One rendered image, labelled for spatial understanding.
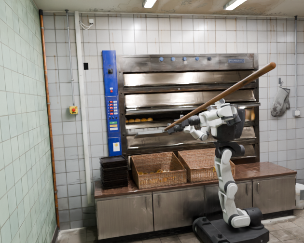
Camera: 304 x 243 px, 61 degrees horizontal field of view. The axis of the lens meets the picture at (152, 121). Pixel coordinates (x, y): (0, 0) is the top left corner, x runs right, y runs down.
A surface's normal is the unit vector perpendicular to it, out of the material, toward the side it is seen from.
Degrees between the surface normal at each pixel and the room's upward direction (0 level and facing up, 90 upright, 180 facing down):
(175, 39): 90
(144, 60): 90
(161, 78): 70
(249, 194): 90
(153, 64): 90
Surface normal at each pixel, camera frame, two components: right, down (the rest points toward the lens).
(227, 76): 0.18, -0.28
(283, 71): 0.21, 0.07
